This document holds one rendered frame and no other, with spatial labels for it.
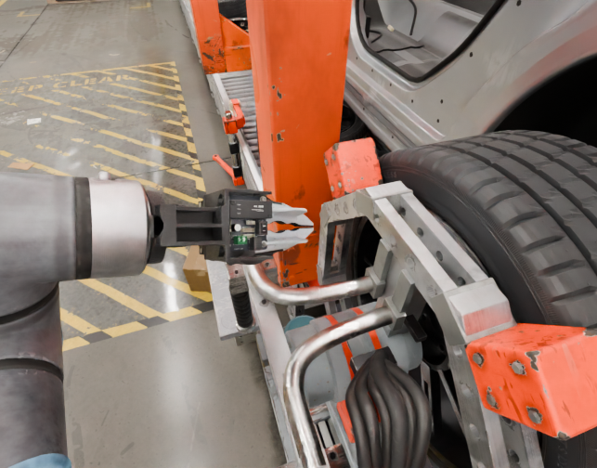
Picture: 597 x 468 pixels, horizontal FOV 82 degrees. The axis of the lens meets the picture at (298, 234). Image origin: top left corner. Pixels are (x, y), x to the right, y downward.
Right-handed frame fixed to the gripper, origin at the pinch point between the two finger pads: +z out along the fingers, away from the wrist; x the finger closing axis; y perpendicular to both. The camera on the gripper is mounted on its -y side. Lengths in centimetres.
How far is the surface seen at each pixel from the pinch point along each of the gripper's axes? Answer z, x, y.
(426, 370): 30.7, -27.6, -2.8
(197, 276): 26, -20, -125
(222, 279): 20, -16, -78
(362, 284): 10.3, -8.7, 1.0
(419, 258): 8.1, -4.2, 12.5
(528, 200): 17.2, 2.3, 20.6
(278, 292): -0.7, -9.3, -5.3
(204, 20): 50, 137, -174
